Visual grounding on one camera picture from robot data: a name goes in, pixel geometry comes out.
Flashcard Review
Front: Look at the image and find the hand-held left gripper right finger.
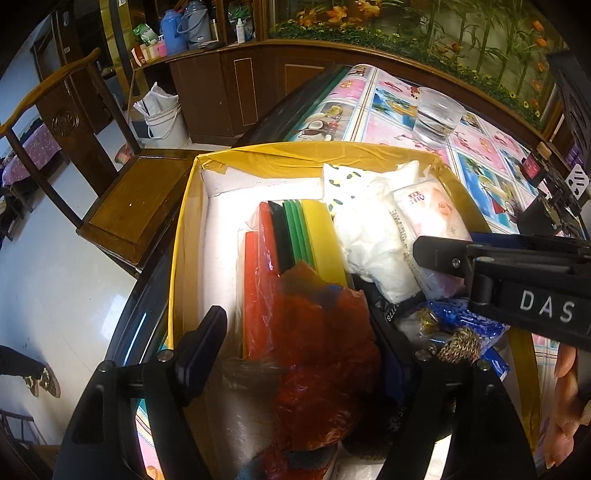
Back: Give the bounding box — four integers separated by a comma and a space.
369, 318, 539, 480

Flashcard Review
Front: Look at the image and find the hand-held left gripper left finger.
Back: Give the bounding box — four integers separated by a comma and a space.
54, 305, 229, 480

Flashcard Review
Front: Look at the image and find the pink tissue pack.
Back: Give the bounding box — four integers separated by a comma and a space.
392, 178, 474, 301

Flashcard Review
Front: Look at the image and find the white cotton towel pack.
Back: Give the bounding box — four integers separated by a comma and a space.
332, 161, 428, 301

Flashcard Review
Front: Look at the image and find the blue printed plastic bag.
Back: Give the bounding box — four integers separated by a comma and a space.
397, 298, 511, 377

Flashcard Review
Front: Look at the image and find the black wipes pack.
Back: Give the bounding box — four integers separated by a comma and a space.
351, 274, 419, 337

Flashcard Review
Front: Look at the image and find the large orange plastic bag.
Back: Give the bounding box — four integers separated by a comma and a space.
272, 261, 384, 453

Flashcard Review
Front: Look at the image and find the yellow cardboard box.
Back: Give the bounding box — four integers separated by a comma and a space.
166, 141, 543, 480

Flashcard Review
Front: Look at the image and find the small orange plastic bag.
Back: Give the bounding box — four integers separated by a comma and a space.
263, 443, 342, 480

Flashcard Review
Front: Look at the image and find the bag of coloured foam sheets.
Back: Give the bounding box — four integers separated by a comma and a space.
238, 198, 349, 361

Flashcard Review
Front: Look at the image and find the person's right hand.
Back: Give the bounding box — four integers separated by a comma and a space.
542, 344, 591, 468

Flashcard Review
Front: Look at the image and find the black cylindrical motor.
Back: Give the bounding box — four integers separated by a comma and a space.
515, 194, 591, 241

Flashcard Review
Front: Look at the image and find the black cylinder with pink label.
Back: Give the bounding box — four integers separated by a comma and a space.
522, 152, 552, 188

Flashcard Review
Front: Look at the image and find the clear plastic water cup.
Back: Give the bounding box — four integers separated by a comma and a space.
412, 87, 466, 148

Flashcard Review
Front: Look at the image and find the printed tablecloth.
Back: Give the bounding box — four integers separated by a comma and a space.
134, 65, 573, 480

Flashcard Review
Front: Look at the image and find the person's leg with patterned shoe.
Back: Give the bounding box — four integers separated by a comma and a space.
0, 344, 62, 398

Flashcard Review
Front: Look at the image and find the wooden chair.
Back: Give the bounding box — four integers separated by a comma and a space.
0, 48, 213, 280

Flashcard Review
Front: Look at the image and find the artificial flower planter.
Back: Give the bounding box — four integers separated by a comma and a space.
270, 0, 571, 130

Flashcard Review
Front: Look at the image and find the white bucket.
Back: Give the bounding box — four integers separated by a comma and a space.
133, 82, 189, 149

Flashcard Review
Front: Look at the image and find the brown wooden cabinet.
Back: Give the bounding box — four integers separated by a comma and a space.
166, 39, 356, 146

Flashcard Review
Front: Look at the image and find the purple table cloth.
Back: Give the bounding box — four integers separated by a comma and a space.
0, 124, 62, 185

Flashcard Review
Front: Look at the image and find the pink box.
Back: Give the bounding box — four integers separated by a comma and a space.
139, 41, 168, 63

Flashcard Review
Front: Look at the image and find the blue thermos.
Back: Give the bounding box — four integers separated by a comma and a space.
159, 9, 184, 56

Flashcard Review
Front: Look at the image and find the green packet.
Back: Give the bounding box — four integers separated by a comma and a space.
133, 24, 160, 47

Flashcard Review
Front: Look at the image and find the grey thermos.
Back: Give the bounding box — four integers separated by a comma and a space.
178, 1, 214, 51

